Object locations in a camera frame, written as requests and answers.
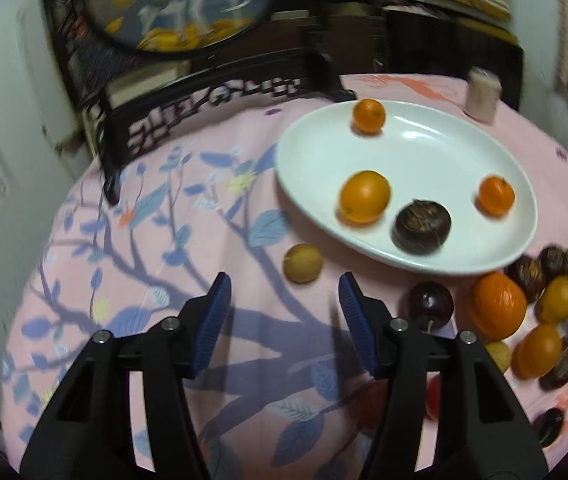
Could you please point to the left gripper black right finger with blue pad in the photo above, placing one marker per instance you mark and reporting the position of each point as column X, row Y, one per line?
column 483, row 432

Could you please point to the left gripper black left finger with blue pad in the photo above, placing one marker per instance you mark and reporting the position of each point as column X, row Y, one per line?
column 85, row 432

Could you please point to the small kumquat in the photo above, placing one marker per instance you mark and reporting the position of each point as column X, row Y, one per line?
column 495, row 196
column 369, row 116

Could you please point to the red tomato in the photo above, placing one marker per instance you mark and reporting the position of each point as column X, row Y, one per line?
column 368, row 407
column 433, row 395

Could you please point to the dark wrinkled passion fruit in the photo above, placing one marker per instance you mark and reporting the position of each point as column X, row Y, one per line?
column 422, row 227

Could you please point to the large orange tomato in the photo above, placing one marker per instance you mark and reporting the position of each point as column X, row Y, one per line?
column 364, row 197

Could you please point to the dark cherry with stem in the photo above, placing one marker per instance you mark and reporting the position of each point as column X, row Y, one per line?
column 548, row 426

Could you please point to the dark wrinkled fruit rear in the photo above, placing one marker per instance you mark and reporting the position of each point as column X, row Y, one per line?
column 554, row 261

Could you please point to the small tan longan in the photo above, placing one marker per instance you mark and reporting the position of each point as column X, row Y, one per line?
column 500, row 353

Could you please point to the dark wrinkled fruit middle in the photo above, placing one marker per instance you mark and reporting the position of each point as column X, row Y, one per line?
column 528, row 274

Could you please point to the orange yellow tomato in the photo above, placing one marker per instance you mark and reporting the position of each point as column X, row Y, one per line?
column 538, row 352

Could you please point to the large orange mandarin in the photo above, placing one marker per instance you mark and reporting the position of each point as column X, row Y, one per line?
column 496, row 306

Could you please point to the small white can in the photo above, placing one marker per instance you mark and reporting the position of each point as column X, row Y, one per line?
column 483, row 95

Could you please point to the white oval plate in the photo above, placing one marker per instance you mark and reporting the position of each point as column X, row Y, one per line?
column 425, row 154

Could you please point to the pink floral tablecloth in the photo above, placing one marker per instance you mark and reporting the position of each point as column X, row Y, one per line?
column 276, row 399

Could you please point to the left tan longan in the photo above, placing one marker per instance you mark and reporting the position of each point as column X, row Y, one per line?
column 302, row 264

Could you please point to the black carved screen stand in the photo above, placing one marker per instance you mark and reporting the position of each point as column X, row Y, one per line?
column 126, row 132

